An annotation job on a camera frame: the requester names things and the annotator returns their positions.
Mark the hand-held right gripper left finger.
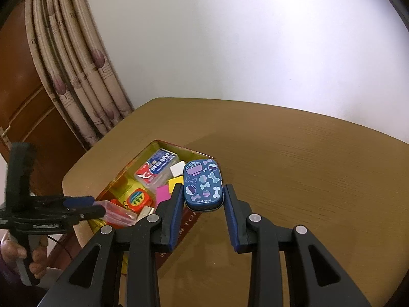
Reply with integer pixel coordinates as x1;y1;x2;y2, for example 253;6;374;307
38;184;185;307

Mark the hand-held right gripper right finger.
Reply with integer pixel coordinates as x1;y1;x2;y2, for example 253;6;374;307
223;184;373;307

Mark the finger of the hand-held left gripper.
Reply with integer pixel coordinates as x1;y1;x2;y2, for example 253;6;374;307
62;196;96;209
64;205;107;225

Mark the dark red toffee tin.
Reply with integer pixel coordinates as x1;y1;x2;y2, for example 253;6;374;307
86;140;218;276

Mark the pink wooden block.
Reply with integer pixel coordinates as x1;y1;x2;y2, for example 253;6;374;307
155;184;175;207

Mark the clear plastic box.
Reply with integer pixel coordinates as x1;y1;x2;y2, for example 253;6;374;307
94;200;137;227

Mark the silver ribbed metal case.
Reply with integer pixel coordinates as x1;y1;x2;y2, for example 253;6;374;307
137;206;156;221

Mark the blue bone-print tin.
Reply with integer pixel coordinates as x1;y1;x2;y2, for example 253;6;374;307
183;159;223;212

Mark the orange block with label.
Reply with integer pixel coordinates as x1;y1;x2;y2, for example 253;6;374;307
124;189;153;213

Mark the person's left hand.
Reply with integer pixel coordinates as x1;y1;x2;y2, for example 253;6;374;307
0;233;49;280

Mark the white block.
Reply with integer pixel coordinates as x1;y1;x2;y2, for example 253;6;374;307
169;161;186;178

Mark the blue and red card pack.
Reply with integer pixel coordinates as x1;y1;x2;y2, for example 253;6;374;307
135;149;179;189

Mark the brown wooden door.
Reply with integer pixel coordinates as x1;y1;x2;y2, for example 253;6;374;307
0;16;88;205

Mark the beige patterned curtain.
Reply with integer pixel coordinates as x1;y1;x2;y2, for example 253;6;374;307
24;0;135;151

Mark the thin black cable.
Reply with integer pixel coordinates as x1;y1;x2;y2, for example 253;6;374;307
47;235;77;264

